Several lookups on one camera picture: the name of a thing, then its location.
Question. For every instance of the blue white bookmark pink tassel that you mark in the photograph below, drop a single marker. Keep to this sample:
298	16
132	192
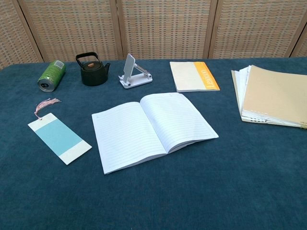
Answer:
57	136

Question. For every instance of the white folding phone stand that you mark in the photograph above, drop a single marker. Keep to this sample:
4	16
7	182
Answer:
138	80

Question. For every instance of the green drink can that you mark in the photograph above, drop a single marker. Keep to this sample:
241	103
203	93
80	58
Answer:
51	74

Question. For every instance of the tan kraft cover notebook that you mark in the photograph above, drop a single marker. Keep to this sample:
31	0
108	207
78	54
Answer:
275	95

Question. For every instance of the woven wooden folding screen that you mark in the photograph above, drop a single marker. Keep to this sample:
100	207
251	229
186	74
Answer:
163	28

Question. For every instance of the beige notebook under papers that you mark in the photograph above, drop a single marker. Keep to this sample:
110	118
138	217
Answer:
233	77

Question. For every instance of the loose white paper sheets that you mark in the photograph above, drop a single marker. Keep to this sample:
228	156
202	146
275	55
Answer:
241	79

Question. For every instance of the open lined notebook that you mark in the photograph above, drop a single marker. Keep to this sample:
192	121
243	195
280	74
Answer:
129	134

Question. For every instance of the black cast iron teapot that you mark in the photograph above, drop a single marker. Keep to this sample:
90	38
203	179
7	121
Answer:
93	74

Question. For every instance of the cream orange Lexicon notebook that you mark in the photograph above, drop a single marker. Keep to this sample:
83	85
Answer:
187	76

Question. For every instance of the dark blue tablecloth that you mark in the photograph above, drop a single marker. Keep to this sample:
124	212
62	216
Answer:
153	191

